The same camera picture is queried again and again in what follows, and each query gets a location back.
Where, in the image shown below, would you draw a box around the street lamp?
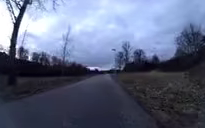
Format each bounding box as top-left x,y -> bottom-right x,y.
110,48 -> 118,73

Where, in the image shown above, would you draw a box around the group of bare trees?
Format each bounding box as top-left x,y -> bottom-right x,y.
172,22 -> 205,59
114,40 -> 161,71

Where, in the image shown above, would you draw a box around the thin bare tree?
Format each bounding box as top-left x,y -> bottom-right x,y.
19,28 -> 29,51
59,24 -> 74,66

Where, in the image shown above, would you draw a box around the grey asphalt road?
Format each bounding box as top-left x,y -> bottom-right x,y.
0,73 -> 159,128

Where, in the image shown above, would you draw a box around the dry grass verge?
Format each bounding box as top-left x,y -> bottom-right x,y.
0,73 -> 91,108
109,63 -> 205,128

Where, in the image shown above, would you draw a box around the dark bushes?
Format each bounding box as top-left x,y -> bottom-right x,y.
123,46 -> 205,73

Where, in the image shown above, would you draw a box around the dark hedge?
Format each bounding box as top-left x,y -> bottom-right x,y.
0,54 -> 103,78

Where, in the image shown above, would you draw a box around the row of trees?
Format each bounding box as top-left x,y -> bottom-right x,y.
0,42 -> 63,66

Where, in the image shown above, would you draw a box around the large bare tree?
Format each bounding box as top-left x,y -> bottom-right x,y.
3,0 -> 63,87

